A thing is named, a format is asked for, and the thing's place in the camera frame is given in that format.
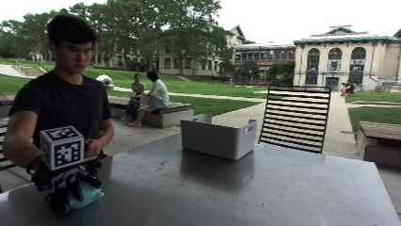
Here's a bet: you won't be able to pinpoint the light blue soft toy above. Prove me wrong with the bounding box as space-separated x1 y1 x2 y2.
69 180 106 210

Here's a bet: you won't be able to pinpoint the white cube with black markers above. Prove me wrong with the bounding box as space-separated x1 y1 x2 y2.
39 125 87 171

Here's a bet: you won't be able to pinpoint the black wristband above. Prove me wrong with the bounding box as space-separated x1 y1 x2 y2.
26 154 45 176

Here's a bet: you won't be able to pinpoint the person in black t-shirt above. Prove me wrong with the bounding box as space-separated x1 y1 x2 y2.
2 14 117 177

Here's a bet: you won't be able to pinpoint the white round sculpture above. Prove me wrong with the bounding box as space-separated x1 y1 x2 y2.
95 73 117 92

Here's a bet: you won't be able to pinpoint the long stone bench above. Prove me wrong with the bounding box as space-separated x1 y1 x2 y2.
107 95 196 129

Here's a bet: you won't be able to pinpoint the concrete steps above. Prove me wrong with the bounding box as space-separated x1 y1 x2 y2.
0 63 49 79

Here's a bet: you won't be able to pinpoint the white plastic storage box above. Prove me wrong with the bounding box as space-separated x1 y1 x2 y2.
180 114 259 161

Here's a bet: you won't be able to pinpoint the grey building with green roof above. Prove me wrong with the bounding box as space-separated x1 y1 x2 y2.
90 24 248 78

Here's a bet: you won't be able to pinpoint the large green tree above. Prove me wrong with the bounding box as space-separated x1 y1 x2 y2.
0 0 236 72

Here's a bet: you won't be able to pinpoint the brick building with windows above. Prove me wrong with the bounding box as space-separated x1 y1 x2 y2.
231 42 299 85

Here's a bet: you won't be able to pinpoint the beige building with arched windows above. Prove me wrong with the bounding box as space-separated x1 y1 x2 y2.
292 24 401 92

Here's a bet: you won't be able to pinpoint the stone bench with wooden seat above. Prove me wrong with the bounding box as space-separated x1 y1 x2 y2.
356 121 401 171

